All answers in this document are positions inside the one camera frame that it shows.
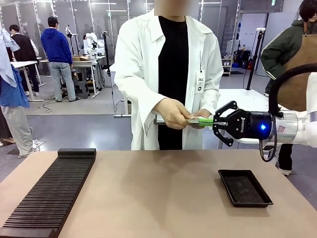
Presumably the black camera pole stand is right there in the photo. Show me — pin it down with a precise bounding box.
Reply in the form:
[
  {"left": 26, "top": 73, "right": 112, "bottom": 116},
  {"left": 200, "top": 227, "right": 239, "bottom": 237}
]
[{"left": 246, "top": 27, "right": 266, "bottom": 91}]

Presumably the white name badge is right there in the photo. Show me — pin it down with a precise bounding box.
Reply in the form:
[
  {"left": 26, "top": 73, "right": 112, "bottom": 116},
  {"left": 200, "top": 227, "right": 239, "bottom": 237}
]
[{"left": 195, "top": 70, "right": 207, "bottom": 95}]

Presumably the person's right hand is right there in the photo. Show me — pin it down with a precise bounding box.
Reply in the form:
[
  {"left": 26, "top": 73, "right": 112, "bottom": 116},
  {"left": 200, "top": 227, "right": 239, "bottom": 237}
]
[{"left": 154, "top": 98, "right": 193, "bottom": 130}]

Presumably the man in blue hoodie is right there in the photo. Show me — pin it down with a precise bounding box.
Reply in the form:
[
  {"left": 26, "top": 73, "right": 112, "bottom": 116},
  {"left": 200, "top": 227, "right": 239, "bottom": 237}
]
[{"left": 40, "top": 16, "right": 78, "bottom": 103}]

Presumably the black tripod stand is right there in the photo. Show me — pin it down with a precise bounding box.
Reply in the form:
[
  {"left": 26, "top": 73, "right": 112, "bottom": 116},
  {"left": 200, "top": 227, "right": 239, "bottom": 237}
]
[{"left": 102, "top": 30, "right": 117, "bottom": 113}]

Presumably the black floor cable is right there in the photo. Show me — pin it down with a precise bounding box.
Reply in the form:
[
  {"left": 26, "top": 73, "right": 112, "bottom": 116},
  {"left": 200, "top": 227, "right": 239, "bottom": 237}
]
[{"left": 36, "top": 98, "right": 58, "bottom": 114}]

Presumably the white background desk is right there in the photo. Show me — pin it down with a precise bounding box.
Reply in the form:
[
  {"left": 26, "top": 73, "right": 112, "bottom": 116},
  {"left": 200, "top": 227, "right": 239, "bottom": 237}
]
[{"left": 10, "top": 60, "right": 46, "bottom": 103}]

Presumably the person in white lab coat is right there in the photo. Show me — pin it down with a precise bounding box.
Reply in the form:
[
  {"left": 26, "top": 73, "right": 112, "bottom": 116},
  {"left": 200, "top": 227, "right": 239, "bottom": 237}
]
[{"left": 113, "top": 11, "right": 224, "bottom": 151}]

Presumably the person in black vest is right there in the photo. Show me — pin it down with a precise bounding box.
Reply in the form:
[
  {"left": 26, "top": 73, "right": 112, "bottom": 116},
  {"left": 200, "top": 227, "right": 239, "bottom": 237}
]
[{"left": 8, "top": 24, "right": 41, "bottom": 98}]

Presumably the white side table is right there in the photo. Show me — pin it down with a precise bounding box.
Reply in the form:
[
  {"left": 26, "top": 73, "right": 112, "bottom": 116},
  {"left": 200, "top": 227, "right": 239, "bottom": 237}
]
[{"left": 217, "top": 88, "right": 282, "bottom": 150}]

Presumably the small PCB board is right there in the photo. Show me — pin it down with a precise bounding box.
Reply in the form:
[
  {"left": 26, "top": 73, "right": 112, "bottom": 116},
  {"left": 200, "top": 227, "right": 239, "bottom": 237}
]
[{"left": 185, "top": 114, "right": 202, "bottom": 125}]

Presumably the person's left hand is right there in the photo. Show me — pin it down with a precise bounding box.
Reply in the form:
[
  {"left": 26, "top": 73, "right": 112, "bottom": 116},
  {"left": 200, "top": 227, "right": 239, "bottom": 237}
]
[{"left": 190, "top": 109, "right": 214, "bottom": 130}]

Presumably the person in brown apron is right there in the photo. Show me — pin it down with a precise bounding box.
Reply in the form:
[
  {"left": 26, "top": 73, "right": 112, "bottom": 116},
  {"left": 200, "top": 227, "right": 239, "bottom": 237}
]
[{"left": 260, "top": 0, "right": 317, "bottom": 176}]

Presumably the wooden shoe shelf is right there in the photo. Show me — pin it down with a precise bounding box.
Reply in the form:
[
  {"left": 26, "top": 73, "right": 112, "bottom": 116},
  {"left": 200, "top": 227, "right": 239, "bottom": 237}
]
[{"left": 221, "top": 58, "right": 234, "bottom": 77}]

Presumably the black slotted PCB rack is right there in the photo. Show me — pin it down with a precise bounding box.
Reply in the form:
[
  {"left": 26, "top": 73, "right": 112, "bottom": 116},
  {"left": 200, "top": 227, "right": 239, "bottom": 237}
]
[{"left": 0, "top": 148, "right": 97, "bottom": 238}]

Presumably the person in light blue shirt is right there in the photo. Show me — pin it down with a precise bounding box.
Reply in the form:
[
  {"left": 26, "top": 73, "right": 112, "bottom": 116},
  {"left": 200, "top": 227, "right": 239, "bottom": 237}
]
[{"left": 0, "top": 27, "right": 41, "bottom": 159}]

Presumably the white desk with box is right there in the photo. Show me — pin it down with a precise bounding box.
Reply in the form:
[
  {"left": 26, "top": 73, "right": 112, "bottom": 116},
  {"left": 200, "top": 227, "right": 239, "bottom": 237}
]
[{"left": 39, "top": 56, "right": 105, "bottom": 99}]

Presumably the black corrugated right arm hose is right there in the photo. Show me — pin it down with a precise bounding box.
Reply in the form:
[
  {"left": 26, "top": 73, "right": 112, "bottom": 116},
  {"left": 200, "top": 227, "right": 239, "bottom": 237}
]
[{"left": 268, "top": 63, "right": 317, "bottom": 118}]

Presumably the black rectangular tray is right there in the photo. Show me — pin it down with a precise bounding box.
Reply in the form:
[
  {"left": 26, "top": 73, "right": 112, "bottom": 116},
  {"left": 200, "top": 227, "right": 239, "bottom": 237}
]
[{"left": 217, "top": 169, "right": 274, "bottom": 208}]

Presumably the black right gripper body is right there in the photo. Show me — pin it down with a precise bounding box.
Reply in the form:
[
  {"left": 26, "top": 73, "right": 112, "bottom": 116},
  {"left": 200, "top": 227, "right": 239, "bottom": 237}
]
[{"left": 223, "top": 108, "right": 273, "bottom": 142}]

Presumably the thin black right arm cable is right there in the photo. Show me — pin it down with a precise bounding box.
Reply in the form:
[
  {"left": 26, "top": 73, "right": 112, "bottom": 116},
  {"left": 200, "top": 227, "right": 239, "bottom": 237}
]
[{"left": 258, "top": 116, "right": 278, "bottom": 163}]

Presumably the black step stool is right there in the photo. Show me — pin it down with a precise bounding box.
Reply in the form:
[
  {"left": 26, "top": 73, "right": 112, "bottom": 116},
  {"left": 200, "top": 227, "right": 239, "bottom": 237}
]
[{"left": 73, "top": 79, "right": 90, "bottom": 100}]

